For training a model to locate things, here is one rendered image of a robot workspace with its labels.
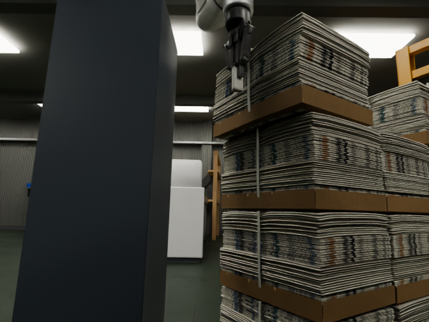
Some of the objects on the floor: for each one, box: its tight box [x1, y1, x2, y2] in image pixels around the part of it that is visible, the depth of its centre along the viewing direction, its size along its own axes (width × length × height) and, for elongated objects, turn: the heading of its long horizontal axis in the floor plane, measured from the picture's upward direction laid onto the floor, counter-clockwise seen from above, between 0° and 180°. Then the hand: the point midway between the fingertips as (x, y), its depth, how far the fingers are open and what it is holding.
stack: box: [220, 112, 429, 322], centre depth 102 cm, size 39×117×83 cm, turn 129°
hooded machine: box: [167, 159, 205, 263], centre depth 382 cm, size 67×61×131 cm
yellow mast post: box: [395, 46, 416, 86], centre depth 199 cm, size 9×9×185 cm
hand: (237, 79), depth 79 cm, fingers closed
